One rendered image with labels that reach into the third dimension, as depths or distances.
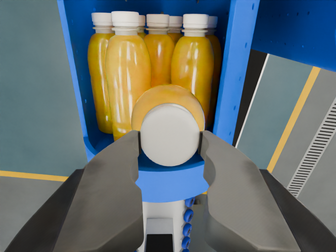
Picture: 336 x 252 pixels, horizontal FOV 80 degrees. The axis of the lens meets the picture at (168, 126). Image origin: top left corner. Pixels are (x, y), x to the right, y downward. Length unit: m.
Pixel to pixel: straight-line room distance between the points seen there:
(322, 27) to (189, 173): 0.43
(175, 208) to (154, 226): 0.10
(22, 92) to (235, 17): 1.70
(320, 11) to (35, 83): 1.63
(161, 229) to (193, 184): 0.51
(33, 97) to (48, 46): 0.41
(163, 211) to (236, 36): 0.67
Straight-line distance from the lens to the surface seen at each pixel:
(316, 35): 0.60
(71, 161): 1.97
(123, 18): 0.32
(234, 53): 0.27
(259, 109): 1.74
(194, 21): 0.33
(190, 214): 0.76
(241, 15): 0.27
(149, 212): 0.82
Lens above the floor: 1.45
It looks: 63 degrees down
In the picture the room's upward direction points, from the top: 177 degrees clockwise
